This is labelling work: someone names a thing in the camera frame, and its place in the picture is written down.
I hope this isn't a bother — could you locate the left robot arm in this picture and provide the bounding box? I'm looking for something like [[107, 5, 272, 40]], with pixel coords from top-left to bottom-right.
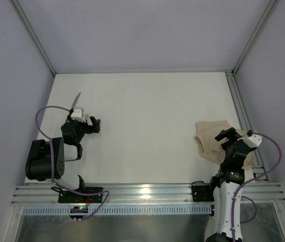
[[25, 116, 101, 195]]

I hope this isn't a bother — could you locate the green handled knife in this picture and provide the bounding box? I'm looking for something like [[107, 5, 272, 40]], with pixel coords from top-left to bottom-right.
[[65, 92, 81, 123]]

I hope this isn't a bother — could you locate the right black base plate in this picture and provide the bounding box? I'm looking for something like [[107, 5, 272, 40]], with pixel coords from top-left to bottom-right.
[[191, 181, 214, 202]]

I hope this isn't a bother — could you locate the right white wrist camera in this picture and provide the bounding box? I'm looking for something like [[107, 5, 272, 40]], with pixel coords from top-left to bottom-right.
[[241, 130, 262, 148]]

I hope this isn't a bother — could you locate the frame post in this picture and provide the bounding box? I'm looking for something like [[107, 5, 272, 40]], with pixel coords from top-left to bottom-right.
[[232, 0, 279, 76], [9, 0, 57, 77]]

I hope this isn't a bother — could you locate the beige cloth napkin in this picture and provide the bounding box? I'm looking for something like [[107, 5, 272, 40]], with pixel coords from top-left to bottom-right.
[[195, 119, 255, 170]]

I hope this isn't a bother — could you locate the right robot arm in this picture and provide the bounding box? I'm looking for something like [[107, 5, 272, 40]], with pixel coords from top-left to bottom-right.
[[206, 128, 252, 241]]

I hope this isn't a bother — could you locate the slotted cable duct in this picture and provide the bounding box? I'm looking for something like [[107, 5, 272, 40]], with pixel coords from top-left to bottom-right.
[[22, 204, 212, 216]]

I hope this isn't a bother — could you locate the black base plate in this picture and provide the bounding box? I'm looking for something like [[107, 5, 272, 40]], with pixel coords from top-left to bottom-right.
[[51, 187, 103, 204], [191, 181, 214, 202]]

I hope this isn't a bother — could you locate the right aluminium side rail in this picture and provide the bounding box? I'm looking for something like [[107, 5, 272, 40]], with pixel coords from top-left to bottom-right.
[[224, 72, 266, 179]]

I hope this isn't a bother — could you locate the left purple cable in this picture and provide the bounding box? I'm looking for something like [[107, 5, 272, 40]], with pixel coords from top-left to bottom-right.
[[36, 105, 110, 221]]

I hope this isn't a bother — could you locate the right frame post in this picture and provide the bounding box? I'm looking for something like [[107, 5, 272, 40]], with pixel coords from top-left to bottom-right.
[[232, 0, 279, 76]]

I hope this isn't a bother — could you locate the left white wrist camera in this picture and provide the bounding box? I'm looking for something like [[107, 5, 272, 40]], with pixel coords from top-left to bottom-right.
[[70, 107, 88, 123]]

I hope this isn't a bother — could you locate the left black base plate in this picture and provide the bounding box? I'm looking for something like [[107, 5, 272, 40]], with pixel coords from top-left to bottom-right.
[[51, 187, 103, 204]]

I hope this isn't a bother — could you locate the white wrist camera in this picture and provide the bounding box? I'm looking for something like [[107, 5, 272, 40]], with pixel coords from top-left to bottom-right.
[[241, 130, 262, 148], [70, 107, 88, 123]]

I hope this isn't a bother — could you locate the left controller board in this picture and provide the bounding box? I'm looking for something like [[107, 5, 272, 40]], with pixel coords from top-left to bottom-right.
[[69, 206, 89, 222]]

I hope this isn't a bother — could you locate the front aluminium rail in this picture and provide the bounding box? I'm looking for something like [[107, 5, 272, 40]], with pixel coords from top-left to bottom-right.
[[11, 182, 285, 205]]

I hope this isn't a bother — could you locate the left frame post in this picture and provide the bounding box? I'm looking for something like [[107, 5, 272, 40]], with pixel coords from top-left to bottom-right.
[[9, 0, 57, 77]]

